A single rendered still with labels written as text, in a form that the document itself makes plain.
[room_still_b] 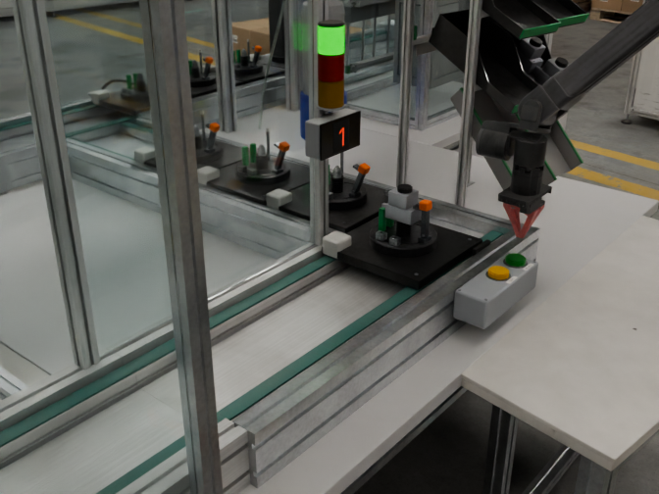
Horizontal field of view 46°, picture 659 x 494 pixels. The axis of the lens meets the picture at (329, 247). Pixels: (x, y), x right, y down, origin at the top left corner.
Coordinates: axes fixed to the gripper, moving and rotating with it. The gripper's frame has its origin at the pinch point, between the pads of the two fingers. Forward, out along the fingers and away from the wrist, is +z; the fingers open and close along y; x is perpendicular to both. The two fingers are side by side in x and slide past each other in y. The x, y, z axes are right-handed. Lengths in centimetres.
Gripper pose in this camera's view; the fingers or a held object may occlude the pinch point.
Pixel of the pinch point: (520, 233)
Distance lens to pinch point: 156.7
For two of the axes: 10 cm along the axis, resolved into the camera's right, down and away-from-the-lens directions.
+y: -6.3, 3.4, -7.0
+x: 7.8, 2.8, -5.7
